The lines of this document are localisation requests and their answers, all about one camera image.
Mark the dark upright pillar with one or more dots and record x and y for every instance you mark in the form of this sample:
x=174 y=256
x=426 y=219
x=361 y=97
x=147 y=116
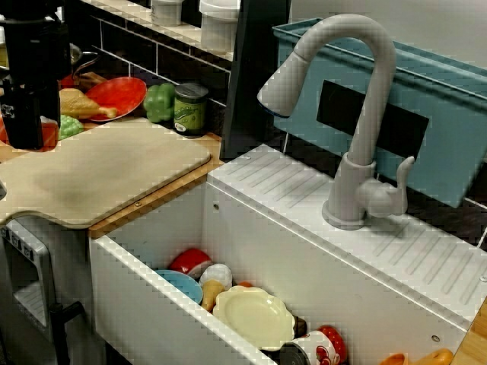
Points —
x=251 y=76

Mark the small orange toy piece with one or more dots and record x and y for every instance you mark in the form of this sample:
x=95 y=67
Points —
x=245 y=284

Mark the light green grapes toy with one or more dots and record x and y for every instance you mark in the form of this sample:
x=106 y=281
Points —
x=72 y=127

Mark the black gripper finger with logo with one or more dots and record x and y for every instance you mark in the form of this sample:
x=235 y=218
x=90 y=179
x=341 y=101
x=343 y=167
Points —
x=24 y=121

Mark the grey toy dishwasher front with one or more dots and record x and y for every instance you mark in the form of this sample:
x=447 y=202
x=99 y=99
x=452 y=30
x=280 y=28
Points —
x=23 y=273

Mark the red plate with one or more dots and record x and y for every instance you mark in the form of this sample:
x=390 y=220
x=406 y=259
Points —
x=118 y=95

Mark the pale yellow flower plate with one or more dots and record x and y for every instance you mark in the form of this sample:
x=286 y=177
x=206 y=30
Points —
x=251 y=315

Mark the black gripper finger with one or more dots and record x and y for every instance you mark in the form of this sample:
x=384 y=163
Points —
x=52 y=100

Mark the green pea can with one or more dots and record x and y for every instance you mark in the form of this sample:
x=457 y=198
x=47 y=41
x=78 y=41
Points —
x=190 y=114

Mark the steel pot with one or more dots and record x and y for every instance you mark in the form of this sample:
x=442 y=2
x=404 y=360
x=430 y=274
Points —
x=76 y=53

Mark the grey toy faucet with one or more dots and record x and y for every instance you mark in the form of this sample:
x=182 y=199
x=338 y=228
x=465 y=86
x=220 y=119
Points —
x=373 y=114

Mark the plain white jar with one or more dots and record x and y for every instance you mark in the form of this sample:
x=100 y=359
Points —
x=220 y=26

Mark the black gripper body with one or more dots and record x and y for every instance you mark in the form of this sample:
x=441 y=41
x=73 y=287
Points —
x=34 y=53

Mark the orange salmon sushi toy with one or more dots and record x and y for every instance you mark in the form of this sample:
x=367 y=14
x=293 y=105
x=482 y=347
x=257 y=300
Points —
x=49 y=133

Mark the blue bowl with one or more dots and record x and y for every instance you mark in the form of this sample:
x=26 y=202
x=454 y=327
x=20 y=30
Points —
x=182 y=285

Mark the white jar with print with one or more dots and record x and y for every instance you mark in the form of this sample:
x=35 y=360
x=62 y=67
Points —
x=167 y=13

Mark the tan chicken drumstick toy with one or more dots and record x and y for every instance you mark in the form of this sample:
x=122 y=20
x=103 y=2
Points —
x=80 y=104

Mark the teal dish rack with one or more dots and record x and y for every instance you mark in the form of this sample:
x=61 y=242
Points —
x=449 y=152

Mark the green bell pepper toy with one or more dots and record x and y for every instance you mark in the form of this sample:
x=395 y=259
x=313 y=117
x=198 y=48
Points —
x=160 y=102

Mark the white toy sink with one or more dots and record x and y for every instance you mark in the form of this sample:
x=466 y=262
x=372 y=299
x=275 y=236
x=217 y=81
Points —
x=266 y=213

